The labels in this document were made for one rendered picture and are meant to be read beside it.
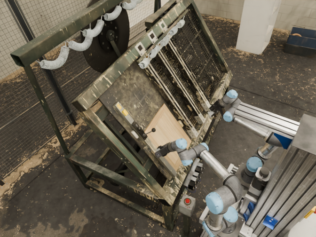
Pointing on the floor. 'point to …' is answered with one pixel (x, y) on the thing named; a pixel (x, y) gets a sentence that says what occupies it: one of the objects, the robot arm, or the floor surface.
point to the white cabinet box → (257, 25)
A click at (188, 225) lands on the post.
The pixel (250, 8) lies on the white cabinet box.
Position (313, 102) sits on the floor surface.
